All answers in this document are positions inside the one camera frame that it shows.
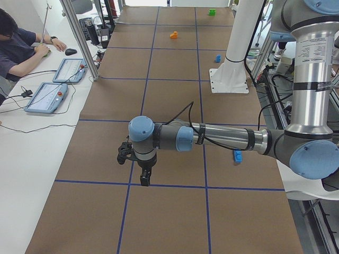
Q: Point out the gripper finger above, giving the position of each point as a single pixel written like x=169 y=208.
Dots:
x=143 y=178
x=148 y=176

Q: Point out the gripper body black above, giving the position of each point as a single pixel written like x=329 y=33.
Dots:
x=145 y=165

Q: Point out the orange trapezoid block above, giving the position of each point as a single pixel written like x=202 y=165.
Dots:
x=174 y=35

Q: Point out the long blue block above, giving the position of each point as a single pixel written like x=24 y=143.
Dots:
x=238 y=158

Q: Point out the near teach pendant tablet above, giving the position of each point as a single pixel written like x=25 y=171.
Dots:
x=47 y=98

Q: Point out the teach pendant tablet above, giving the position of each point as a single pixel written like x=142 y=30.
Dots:
x=71 y=70
x=47 y=98

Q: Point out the far teach pendant tablet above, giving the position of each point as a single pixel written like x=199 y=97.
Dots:
x=71 y=70

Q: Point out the black computer mouse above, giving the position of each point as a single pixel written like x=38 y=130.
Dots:
x=70 y=51

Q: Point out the black water bottle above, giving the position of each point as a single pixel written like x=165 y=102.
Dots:
x=92 y=32

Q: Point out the black keyboard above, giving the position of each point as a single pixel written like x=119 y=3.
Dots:
x=84 y=24

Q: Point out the green double block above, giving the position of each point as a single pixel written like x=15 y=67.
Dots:
x=212 y=12

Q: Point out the seated person dark shirt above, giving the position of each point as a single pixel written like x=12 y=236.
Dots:
x=22 y=50

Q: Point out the white camera pillar stand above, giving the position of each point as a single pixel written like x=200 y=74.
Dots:
x=230 y=77

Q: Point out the aluminium frame post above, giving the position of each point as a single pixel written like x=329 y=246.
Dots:
x=78 y=34

